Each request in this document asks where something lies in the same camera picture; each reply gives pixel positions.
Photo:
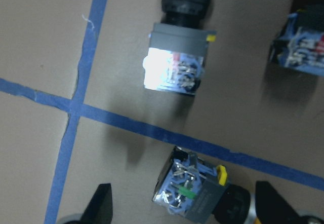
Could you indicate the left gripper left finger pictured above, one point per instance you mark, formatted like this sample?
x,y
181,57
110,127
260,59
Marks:
x,y
100,207

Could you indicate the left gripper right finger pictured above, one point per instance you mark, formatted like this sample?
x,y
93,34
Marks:
x,y
271,207

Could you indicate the yellow push button switch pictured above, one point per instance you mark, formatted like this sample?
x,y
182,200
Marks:
x,y
299,45

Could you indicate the green push button switch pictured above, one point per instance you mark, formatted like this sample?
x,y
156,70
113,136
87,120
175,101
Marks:
x,y
175,61

